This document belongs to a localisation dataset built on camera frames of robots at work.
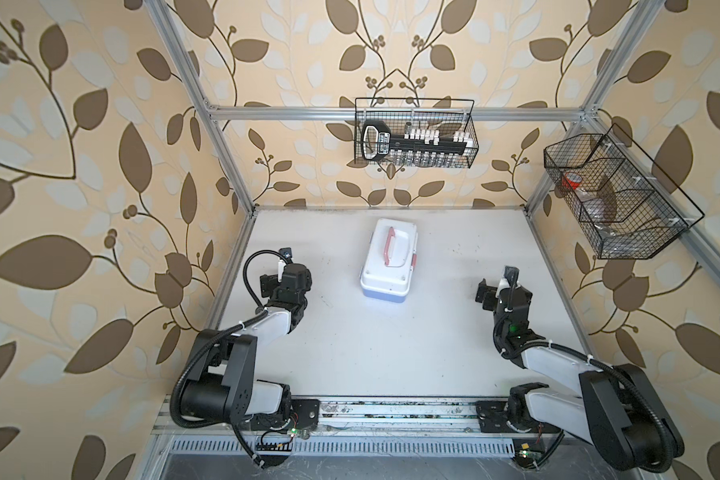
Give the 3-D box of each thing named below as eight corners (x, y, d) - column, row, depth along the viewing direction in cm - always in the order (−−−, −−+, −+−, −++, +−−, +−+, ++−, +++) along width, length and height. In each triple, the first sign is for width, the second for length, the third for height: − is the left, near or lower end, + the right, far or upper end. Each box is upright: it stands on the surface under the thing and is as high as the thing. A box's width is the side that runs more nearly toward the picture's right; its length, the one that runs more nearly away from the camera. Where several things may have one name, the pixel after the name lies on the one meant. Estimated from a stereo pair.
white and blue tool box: (359, 299, 96) (357, 278, 87) (374, 239, 113) (374, 216, 103) (409, 307, 94) (413, 288, 85) (417, 245, 111) (421, 223, 101)
